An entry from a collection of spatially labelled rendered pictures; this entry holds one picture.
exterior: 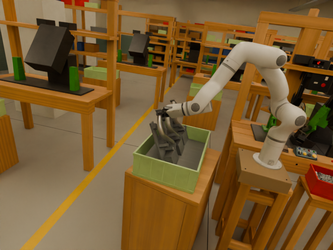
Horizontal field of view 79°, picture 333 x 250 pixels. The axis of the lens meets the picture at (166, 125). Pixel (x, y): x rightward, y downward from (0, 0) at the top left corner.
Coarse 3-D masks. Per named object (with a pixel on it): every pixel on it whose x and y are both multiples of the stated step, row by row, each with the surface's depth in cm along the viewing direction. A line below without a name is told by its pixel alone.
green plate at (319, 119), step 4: (320, 108) 175; (324, 108) 170; (328, 108) 165; (320, 112) 172; (324, 112) 167; (328, 112) 165; (316, 116) 175; (320, 116) 170; (324, 116) 166; (312, 120) 178; (316, 120) 172; (320, 120) 168; (324, 120) 168; (308, 124) 180; (312, 124) 175; (316, 124) 170; (320, 124) 170; (324, 124) 169
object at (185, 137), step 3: (171, 120) 161; (171, 123) 161; (171, 126) 160; (174, 129) 165; (177, 132) 170; (180, 132) 170; (183, 132) 168; (186, 132) 174; (183, 135) 166; (186, 135) 173; (183, 138) 165; (186, 138) 172; (183, 141) 164; (186, 141) 171; (183, 144) 165
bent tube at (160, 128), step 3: (159, 117) 124; (159, 120) 124; (159, 123) 123; (159, 126) 123; (162, 126) 124; (159, 129) 123; (162, 129) 124; (159, 132) 124; (162, 132) 124; (162, 135) 125; (165, 135) 126; (165, 138) 128; (168, 138) 132; (168, 141) 134; (171, 141) 137
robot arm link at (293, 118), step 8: (288, 104) 124; (280, 112) 124; (288, 112) 119; (296, 112) 116; (304, 112) 116; (280, 120) 126; (288, 120) 118; (296, 120) 115; (304, 120) 116; (272, 128) 131; (280, 128) 124; (288, 128) 121; (296, 128) 121; (272, 136) 130; (280, 136) 127
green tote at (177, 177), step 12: (192, 132) 175; (204, 132) 172; (144, 144) 140; (144, 156) 124; (144, 168) 128; (156, 168) 125; (168, 168) 122; (180, 168) 119; (156, 180) 128; (168, 180) 125; (180, 180) 123; (192, 180) 120; (192, 192) 123
